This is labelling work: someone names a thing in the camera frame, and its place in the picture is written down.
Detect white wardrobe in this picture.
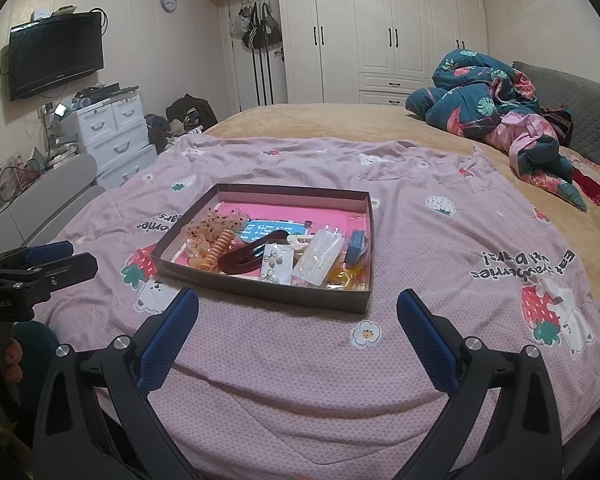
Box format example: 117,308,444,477
277,0,488,106

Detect round wall clock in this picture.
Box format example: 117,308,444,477
160,0,178,14

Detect bags hanging on door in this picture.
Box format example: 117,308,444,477
230,0,283,51

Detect orange spiral hair tie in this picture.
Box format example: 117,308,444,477
187,227,237,273

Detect teal floral quilt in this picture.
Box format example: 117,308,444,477
405,48,586,211

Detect white drawer cabinet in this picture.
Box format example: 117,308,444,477
61,87,158,190

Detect white earring card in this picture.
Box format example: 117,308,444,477
259,243,294,285

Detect black wall television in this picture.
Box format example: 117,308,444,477
7,12,104,101

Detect dark cardboard tray pink lining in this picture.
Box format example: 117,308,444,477
150,183,374,314

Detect yellow hair ties in bag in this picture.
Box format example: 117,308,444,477
324,262,372,293

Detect grey bed footboard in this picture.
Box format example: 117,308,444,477
0,154,105,254

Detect pink printed bed sheet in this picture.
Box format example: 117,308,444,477
35,136,600,479

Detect cream claw hair clip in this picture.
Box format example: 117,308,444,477
287,234,313,252

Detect maroon oval hair clip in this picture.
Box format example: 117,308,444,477
218,230,289,275

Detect clear plastic jewelry bag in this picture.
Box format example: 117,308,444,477
292,229,344,287

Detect black bag on floor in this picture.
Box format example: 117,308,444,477
145,93,219,154

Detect clear red-speckled claw clip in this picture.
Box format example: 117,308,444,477
181,208,250,246

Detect blue boxed jewelry packet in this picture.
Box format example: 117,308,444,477
343,230,368,268

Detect person's left hand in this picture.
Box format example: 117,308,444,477
4,339,22,384

